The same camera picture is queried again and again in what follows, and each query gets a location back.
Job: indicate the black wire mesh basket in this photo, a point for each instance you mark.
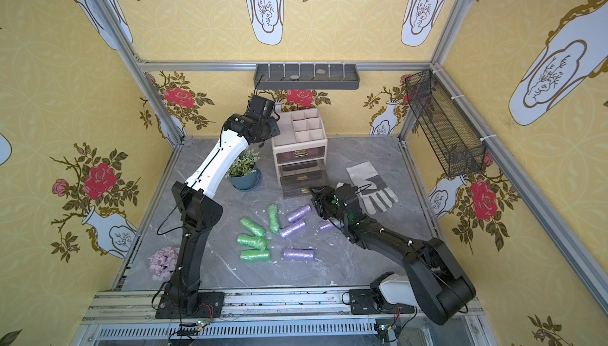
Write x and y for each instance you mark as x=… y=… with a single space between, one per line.
x=452 y=138

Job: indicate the purple roll bottom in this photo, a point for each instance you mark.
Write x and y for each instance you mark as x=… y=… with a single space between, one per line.
x=298 y=254

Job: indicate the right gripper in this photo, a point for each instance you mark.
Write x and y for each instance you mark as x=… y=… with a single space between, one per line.
x=324 y=199

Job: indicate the transparent top drawer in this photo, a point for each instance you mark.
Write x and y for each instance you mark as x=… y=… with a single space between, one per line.
x=301 y=155

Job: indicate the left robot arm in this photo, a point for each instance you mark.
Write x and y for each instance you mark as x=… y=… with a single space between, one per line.
x=200 y=213

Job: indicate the purple roll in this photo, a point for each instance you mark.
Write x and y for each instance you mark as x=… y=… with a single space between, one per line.
x=299 y=213
x=328 y=225
x=292 y=229
x=298 y=254

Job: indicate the purple roll top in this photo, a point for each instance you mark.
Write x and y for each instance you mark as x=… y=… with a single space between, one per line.
x=299 y=213

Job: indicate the green roll upper left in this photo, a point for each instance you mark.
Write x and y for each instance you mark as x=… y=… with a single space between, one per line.
x=254 y=228

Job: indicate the green roll upright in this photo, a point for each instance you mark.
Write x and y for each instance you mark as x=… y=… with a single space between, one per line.
x=274 y=222

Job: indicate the green roll bottom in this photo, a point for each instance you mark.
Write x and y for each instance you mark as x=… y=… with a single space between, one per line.
x=255 y=255

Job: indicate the transparent drawer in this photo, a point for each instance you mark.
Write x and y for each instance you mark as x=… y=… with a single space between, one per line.
x=301 y=155
x=296 y=179

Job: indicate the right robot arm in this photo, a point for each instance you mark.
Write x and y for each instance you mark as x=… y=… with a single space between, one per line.
x=435 y=282

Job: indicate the potted green plant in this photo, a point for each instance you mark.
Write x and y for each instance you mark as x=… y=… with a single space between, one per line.
x=243 y=174

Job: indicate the white work glove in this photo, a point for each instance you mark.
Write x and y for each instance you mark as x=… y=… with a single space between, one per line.
x=372 y=189

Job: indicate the beige drawer organizer cabinet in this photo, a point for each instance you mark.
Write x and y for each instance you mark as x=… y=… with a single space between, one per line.
x=299 y=129

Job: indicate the green roll middle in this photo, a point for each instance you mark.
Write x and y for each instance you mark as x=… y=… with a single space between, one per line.
x=253 y=242

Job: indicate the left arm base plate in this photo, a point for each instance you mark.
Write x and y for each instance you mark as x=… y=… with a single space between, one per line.
x=198 y=305

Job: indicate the purple artificial flower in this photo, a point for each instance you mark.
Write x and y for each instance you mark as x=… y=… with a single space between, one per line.
x=163 y=263

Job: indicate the grey wall shelf tray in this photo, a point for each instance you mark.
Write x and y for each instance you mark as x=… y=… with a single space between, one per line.
x=334 y=76

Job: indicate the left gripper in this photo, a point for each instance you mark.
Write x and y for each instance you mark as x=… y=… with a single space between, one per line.
x=265 y=127

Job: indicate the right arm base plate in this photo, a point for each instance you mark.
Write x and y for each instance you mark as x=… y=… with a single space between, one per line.
x=369 y=301

